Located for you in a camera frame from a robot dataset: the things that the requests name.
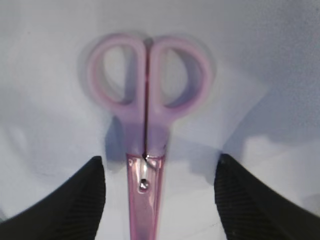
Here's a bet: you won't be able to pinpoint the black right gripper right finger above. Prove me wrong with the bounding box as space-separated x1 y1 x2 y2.
214 153 320 240

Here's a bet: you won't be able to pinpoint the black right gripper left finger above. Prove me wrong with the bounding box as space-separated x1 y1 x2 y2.
0 156 106 240

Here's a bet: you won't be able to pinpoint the pink scissors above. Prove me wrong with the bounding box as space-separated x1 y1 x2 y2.
87 33 214 240

